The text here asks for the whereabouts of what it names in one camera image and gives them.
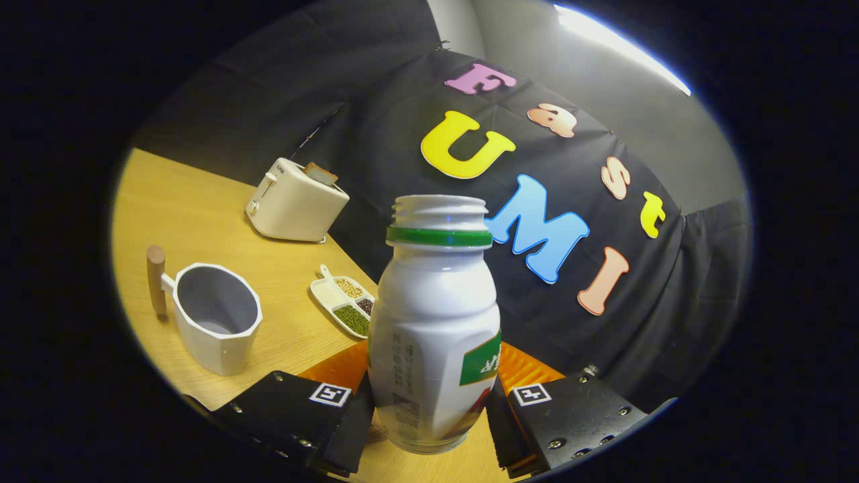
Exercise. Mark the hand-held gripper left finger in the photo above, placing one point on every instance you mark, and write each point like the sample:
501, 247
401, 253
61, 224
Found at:
288, 409

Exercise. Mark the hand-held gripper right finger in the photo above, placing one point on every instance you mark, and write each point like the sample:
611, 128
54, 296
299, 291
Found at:
577, 416

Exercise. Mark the white divided bean dish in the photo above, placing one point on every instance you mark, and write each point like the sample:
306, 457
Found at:
329, 295

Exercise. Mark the cream toaster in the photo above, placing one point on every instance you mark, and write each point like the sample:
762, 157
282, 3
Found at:
295, 204

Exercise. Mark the wooden table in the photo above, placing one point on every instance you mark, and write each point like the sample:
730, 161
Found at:
201, 215

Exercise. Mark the toast slice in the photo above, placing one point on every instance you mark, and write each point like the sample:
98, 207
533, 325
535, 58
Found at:
321, 174

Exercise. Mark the black backdrop cloth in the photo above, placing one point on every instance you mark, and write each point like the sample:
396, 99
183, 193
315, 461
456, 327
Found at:
376, 121

